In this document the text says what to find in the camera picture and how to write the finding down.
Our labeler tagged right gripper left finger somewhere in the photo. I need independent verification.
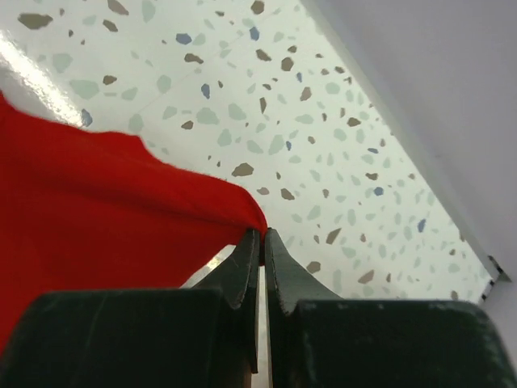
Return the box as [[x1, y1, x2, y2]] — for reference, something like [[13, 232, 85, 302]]
[[1, 230, 259, 387]]

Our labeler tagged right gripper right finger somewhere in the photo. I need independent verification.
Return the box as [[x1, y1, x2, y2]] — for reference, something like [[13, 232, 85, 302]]
[[263, 230, 516, 387]]

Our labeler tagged red t-shirt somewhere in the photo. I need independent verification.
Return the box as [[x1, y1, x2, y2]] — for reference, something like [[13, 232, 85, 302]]
[[1, 99, 267, 344]]

